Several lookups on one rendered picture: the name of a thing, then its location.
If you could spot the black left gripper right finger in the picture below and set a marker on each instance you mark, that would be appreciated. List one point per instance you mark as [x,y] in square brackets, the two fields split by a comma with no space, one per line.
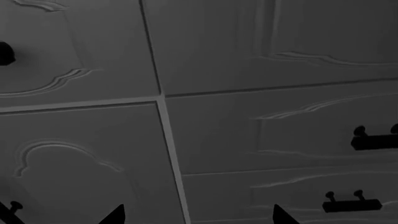
[281,217]

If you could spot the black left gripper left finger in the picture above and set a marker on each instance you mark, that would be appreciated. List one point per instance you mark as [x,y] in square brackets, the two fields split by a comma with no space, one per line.
[116,217]

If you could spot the carved drawer front with knob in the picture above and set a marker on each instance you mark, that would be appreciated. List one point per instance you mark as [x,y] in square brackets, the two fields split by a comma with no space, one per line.
[102,42]

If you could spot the carved cabinet door, arched relief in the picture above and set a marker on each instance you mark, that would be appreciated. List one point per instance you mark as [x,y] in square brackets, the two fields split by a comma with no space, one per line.
[77,186]

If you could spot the large carved cabinet panel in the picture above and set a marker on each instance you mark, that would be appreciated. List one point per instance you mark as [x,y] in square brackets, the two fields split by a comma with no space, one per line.
[217,42]

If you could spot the black round knob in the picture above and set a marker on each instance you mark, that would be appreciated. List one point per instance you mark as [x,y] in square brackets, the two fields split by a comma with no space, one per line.
[4,53]

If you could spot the grey cabinet frame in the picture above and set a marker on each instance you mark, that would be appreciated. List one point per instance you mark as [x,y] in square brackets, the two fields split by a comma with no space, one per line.
[165,123]

